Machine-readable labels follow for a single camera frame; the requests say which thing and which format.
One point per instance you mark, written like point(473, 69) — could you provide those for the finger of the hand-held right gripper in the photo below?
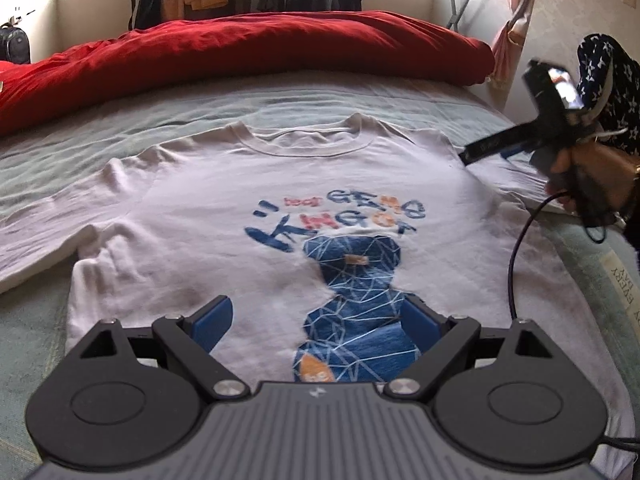
point(495, 145)

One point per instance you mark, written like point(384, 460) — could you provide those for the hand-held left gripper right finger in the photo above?
point(420, 327)

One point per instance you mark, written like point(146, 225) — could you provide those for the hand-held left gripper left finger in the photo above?
point(212, 327)

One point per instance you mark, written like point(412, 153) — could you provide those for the white printed t-shirt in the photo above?
point(200, 240)

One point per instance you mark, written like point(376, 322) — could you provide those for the person's right hand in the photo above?
point(610, 170)

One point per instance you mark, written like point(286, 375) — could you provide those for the pink curtain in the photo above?
point(515, 25)

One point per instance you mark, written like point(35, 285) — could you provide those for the red quilt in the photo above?
point(250, 50)

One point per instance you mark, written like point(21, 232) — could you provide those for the black hanging bag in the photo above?
point(150, 7)

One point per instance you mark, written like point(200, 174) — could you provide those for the black backpack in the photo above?
point(12, 45)

